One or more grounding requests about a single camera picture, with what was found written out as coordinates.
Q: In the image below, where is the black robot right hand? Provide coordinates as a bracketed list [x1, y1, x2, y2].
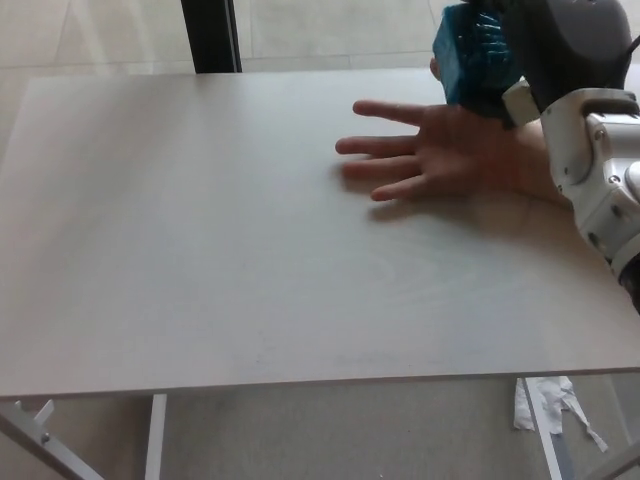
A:
[452, 0, 633, 130]

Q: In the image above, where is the white metal hook bracket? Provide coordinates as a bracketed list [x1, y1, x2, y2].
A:
[13, 398, 56, 426]

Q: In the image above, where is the black vertical pillar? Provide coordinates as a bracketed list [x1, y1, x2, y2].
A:
[180, 0, 244, 75]

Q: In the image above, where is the white slanted table leg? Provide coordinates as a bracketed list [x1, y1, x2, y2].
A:
[517, 378, 576, 480]

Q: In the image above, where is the white straight table leg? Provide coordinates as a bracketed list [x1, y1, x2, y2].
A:
[144, 394, 168, 480]

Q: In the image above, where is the torn white paper scrap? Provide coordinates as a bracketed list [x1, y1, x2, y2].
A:
[513, 376, 610, 453]

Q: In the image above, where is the grey diagonal table brace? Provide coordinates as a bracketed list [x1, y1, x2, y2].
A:
[0, 403, 101, 480]

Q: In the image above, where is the bare person's hand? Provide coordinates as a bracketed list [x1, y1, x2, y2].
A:
[334, 56, 545, 204]

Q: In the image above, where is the blue plastic-wrapped cube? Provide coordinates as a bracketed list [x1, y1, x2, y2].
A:
[430, 3, 517, 109]

